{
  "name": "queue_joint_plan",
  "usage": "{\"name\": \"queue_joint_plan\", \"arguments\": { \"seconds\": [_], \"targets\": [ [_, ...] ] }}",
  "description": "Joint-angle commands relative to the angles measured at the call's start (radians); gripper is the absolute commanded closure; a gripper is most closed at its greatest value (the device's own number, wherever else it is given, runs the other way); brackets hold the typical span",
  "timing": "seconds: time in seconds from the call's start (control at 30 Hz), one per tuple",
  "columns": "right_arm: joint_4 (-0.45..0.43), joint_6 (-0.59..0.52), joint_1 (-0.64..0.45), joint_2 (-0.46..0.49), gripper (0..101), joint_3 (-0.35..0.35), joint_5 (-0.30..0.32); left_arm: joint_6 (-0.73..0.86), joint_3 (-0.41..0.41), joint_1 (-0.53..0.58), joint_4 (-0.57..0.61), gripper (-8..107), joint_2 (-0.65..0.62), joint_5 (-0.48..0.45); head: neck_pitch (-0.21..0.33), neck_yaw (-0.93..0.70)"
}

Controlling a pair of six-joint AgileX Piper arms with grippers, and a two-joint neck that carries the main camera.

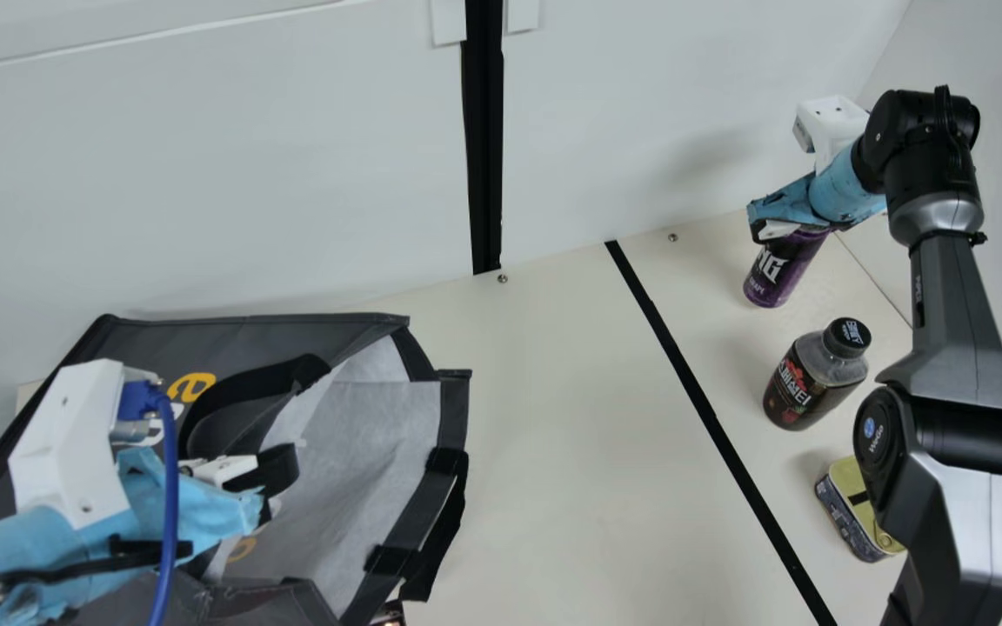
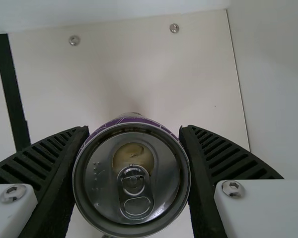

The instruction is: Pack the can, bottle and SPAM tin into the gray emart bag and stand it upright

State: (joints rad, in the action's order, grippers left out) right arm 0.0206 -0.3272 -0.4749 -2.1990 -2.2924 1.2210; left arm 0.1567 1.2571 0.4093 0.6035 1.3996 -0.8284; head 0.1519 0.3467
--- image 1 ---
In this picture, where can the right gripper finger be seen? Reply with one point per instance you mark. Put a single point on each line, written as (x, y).
(775, 230)

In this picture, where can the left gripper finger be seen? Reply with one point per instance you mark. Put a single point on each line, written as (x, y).
(221, 470)

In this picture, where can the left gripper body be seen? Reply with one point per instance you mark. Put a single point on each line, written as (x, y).
(205, 513)

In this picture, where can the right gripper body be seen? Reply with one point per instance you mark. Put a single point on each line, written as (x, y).
(831, 191)

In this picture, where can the purple can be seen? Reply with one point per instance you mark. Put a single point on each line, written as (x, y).
(779, 269)

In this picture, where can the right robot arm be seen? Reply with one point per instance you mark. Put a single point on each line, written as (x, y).
(953, 365)

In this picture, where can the dark coffee bottle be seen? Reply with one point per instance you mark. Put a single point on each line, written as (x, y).
(814, 374)

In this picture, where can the rectangular gold tin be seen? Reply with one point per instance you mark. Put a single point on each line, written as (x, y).
(849, 513)

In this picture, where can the black strip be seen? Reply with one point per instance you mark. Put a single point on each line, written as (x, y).
(710, 417)

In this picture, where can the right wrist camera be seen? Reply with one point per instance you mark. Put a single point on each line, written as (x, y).
(830, 126)

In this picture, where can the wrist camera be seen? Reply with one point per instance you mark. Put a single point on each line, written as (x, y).
(830, 126)
(66, 443)

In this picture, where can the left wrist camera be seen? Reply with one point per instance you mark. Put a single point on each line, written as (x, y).
(66, 443)

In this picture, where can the black post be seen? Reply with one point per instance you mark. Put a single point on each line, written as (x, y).
(484, 130)

